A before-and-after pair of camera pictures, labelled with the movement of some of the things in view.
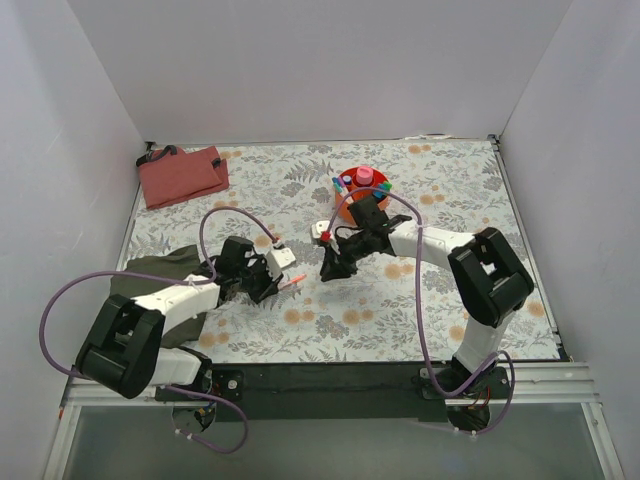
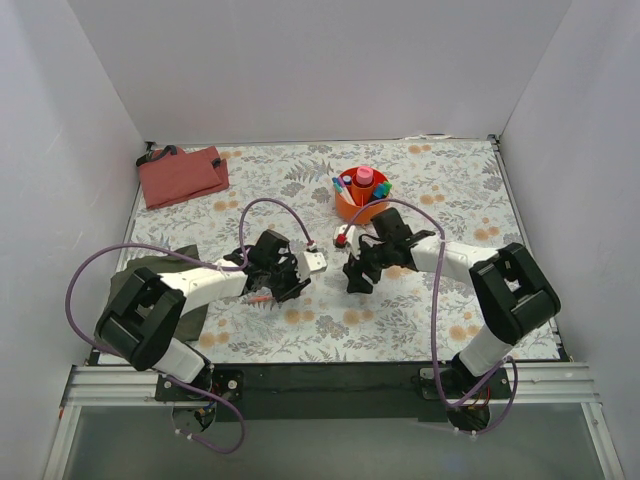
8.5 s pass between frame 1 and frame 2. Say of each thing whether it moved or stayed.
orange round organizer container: stayed
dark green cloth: stayed
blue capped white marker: moved
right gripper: moved
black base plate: stayed
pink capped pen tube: stayed
